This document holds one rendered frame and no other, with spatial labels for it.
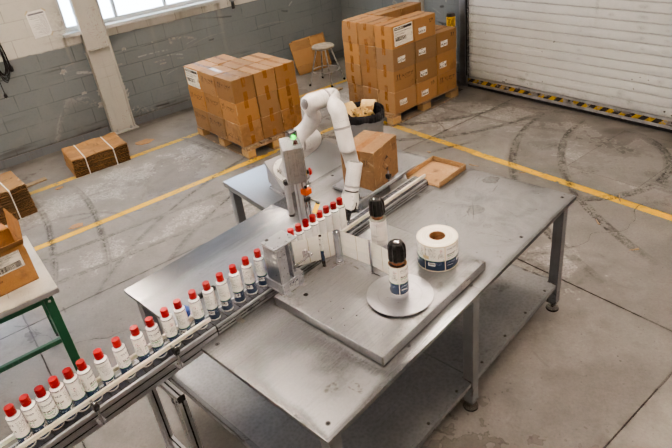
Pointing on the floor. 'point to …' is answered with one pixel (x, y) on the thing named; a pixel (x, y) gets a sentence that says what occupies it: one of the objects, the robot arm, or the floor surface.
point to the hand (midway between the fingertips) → (347, 217)
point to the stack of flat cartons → (14, 197)
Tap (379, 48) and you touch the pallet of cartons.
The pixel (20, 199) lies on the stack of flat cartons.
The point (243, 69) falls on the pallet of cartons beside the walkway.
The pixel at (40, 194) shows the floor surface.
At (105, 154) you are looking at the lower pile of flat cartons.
